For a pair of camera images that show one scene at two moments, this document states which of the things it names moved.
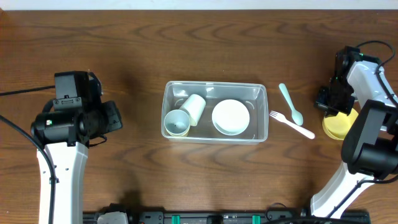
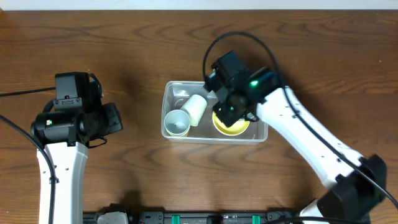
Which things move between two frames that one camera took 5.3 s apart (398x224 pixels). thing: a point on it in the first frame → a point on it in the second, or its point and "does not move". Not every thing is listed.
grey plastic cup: [176, 122] does not move
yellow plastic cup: [183, 135] does not move
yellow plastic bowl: [337, 127] → [234, 129]
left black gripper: [111, 115] does not move
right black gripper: [329, 101] → [230, 113]
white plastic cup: [194, 106] does not move
